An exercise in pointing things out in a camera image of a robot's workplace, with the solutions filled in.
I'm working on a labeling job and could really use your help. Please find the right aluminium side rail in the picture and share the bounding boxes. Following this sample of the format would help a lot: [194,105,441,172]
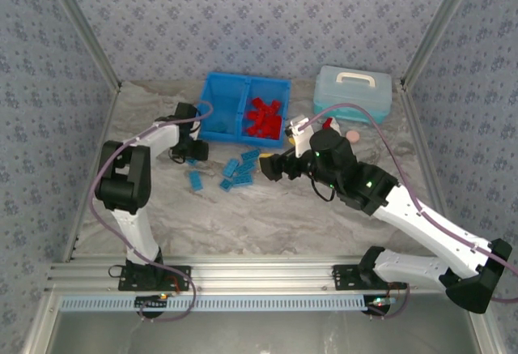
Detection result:
[396,80,452,217]

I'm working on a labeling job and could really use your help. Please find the aluminium side rail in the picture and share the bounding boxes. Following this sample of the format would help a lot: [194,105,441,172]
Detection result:
[62,82,122,264]
[396,80,452,217]

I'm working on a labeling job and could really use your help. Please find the teal plastic storage box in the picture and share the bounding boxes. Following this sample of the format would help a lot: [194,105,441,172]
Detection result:
[312,65,393,125]

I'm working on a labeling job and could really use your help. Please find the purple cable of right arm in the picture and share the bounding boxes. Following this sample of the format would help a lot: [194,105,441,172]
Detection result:
[299,103,518,321]

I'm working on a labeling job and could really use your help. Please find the light blue slotted cable duct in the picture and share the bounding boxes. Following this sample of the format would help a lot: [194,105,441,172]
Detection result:
[60,294,372,313]

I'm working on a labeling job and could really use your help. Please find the aluminium mounting beam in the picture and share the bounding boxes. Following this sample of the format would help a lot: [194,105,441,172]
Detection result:
[44,253,474,295]

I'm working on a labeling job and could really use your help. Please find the right circuit board with LED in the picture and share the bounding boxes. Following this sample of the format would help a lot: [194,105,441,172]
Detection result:
[366,295,393,315]

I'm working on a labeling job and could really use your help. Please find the metal tray panel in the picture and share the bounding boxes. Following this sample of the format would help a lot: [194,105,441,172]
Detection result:
[23,292,503,354]

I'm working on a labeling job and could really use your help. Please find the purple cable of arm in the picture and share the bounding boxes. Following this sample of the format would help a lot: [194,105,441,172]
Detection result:
[299,103,518,321]
[89,100,214,323]

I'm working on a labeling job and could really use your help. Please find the left circuit board with LED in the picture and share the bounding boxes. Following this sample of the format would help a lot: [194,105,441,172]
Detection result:
[134,295,168,310]

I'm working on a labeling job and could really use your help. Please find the thin black cable right gripper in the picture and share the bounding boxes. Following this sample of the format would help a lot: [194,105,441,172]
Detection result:
[310,175,337,202]

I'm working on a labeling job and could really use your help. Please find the left aluminium side rail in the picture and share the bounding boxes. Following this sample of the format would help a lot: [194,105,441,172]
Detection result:
[62,82,122,264]

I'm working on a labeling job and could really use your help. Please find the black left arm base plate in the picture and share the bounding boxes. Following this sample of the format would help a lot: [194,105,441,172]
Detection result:
[117,257,192,292]

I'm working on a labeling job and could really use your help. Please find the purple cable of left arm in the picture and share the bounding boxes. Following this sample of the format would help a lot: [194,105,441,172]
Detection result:
[89,100,214,323]

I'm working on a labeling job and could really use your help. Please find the circuit board with led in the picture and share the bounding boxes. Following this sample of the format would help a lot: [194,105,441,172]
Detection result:
[366,295,393,315]
[134,295,168,310]

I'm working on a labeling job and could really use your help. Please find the aluminium frame post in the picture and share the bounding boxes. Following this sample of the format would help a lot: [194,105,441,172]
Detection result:
[398,0,485,87]
[40,0,123,92]

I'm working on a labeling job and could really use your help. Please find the blue divided plastic bin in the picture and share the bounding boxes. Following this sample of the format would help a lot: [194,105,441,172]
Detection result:
[197,71,292,147]

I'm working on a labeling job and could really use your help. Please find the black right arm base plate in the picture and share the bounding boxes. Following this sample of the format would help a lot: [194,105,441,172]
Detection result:
[332,263,407,292]

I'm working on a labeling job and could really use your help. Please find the left aluminium frame post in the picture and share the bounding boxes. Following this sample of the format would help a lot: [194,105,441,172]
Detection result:
[40,0,123,92]

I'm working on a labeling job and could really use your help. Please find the right aluminium frame post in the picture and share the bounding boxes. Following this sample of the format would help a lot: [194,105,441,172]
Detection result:
[398,0,485,87]

